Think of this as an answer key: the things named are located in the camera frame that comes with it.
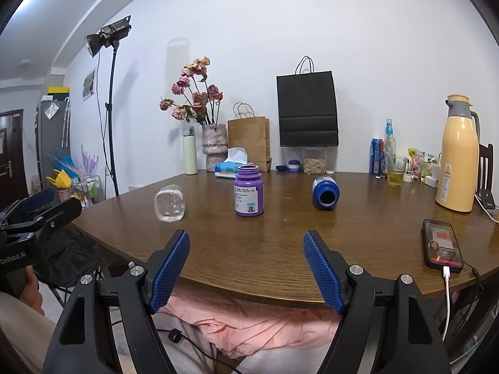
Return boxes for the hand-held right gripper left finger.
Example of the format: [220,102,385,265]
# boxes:
[42,229,191,374]

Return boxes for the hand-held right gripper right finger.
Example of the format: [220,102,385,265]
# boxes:
[302,230,450,374]

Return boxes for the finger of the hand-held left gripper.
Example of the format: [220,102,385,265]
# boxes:
[7,187,56,219]
[8,196,83,247]

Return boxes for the clear glass cup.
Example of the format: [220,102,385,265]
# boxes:
[154,184,186,223]

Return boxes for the person's left forearm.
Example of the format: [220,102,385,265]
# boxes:
[0,291,57,374]

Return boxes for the person's left hand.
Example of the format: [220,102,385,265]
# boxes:
[19,266,45,316]

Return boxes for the black folding stool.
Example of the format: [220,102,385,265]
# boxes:
[34,224,107,309]

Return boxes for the dark wooden door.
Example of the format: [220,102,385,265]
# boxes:
[0,109,30,208]

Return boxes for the purple plastic hangers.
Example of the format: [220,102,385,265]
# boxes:
[80,144,100,177]

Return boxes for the grey refrigerator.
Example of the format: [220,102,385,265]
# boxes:
[36,95,72,182]

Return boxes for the blue plastic bottle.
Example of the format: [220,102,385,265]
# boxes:
[312,176,341,210]

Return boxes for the pink cloth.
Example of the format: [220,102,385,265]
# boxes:
[156,284,344,360]

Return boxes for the black light stand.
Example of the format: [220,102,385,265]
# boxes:
[104,45,122,197]

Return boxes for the purple plastic bottle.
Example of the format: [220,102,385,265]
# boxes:
[233,165,265,218]

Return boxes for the clear container of grains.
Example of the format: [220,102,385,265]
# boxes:
[303,146,327,175]

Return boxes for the blue tissue box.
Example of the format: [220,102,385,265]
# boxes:
[214,147,253,179]

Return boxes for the white thermos bottle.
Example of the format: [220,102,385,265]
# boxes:
[183,126,199,175]

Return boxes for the black smartphone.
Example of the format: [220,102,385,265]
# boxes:
[423,219,464,274]

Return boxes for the glass of tea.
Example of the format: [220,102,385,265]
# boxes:
[386,155,408,188]

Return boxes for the blue drink can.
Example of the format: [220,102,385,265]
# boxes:
[369,138,386,175]

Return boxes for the pink ceramic vase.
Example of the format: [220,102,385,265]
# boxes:
[201,124,229,173]

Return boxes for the clear glass bottle blue label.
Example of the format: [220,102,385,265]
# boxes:
[383,118,397,174]

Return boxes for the white power adapter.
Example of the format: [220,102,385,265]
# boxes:
[424,163,441,188]

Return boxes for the brown paper bag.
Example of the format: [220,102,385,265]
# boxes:
[227,102,273,173]

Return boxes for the black paper bag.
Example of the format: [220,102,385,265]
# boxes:
[276,56,339,148]

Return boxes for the dried pink flowers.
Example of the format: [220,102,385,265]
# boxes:
[159,56,224,126]

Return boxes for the black studio light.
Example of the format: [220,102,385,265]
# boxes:
[85,15,132,59]

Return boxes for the yellow thermos jug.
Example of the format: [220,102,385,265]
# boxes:
[435,94,481,213]

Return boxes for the black power bank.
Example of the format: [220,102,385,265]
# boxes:
[477,189,497,210]

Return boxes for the dark wooden chair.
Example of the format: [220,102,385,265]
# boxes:
[477,143,495,200]

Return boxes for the black cable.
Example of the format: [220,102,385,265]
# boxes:
[156,319,244,374]

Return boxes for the wall poster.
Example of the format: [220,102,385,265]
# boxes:
[82,69,97,102]

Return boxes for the white charging cable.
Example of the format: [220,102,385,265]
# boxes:
[441,265,453,341]

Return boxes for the thin white cable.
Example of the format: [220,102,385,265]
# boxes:
[473,195,499,225]

